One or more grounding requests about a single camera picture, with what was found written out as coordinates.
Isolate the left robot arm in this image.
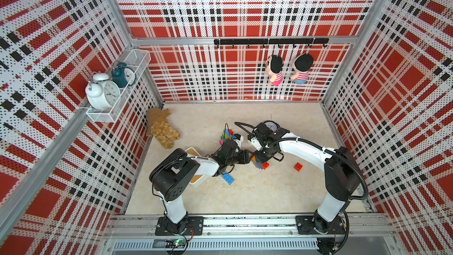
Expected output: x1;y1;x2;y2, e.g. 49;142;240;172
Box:
149;139;252;235

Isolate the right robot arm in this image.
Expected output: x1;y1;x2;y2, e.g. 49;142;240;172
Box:
234;120;369;234

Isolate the black round table clock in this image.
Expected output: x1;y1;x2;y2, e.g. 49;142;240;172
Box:
264;120;280;132

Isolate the white tray with wood lid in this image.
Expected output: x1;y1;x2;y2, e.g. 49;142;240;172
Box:
185;147;211;188

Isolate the small red block right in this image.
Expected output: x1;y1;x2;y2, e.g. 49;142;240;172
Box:
294;163;303;171

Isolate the doll with pink stripes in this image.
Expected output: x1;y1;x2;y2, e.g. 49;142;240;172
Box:
265;55;283;86

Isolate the brown teddy bear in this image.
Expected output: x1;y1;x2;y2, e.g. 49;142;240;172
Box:
146;107;180;149

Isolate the doll with blue shorts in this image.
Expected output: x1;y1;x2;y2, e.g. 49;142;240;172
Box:
290;53;314;85

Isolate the teal alarm clock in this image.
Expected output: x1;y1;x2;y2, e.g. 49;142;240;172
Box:
112;62;136;89

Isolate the white alarm clock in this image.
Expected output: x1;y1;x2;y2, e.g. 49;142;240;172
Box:
85;73;121;111

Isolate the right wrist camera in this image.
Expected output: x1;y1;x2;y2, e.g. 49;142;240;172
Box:
248;135;262;151

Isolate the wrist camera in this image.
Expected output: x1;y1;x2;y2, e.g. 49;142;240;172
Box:
232;133;244;150
248;135;262;151

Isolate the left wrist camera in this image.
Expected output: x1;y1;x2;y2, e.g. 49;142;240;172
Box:
232;133;244;150

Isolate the black hook rail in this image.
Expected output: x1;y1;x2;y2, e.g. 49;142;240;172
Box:
214;38;329;46

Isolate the electronics board with wires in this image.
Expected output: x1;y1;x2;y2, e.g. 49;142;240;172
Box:
152;236;193;255

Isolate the white wire shelf basket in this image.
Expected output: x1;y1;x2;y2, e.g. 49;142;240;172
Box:
84;49;151;123

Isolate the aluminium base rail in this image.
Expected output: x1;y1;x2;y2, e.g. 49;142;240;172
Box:
100;212;403;255

